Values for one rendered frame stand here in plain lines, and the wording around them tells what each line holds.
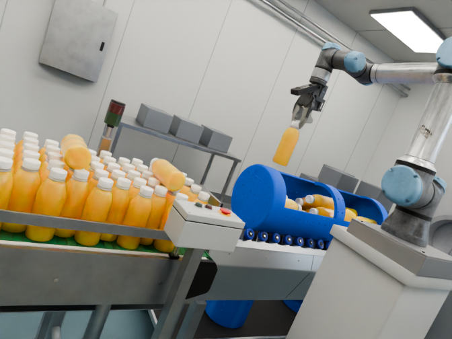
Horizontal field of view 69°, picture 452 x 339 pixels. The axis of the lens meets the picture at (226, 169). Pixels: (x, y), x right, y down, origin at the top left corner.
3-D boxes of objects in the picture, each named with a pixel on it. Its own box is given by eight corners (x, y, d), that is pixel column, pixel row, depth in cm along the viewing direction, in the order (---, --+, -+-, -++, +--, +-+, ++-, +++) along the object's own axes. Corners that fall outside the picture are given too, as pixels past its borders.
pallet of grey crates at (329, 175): (363, 267, 499) (398, 195, 480) (328, 262, 456) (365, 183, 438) (310, 229, 599) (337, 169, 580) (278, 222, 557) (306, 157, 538)
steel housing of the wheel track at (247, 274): (434, 305, 249) (457, 266, 243) (185, 313, 126) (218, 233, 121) (400, 282, 272) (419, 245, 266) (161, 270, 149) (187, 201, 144)
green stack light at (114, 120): (120, 128, 138) (124, 116, 137) (105, 123, 134) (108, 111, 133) (117, 124, 143) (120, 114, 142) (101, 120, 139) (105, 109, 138)
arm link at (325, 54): (337, 41, 130) (320, 40, 137) (326, 68, 132) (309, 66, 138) (347, 50, 136) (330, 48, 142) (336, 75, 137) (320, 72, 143)
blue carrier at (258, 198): (373, 257, 182) (399, 212, 177) (255, 243, 133) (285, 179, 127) (335, 230, 205) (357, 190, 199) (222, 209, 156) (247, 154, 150)
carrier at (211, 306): (239, 335, 204) (247, 313, 231) (296, 208, 190) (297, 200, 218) (198, 314, 209) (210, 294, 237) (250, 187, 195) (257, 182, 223)
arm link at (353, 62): (373, 60, 130) (350, 57, 138) (360, 48, 123) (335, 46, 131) (364, 79, 131) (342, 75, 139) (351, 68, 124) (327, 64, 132)
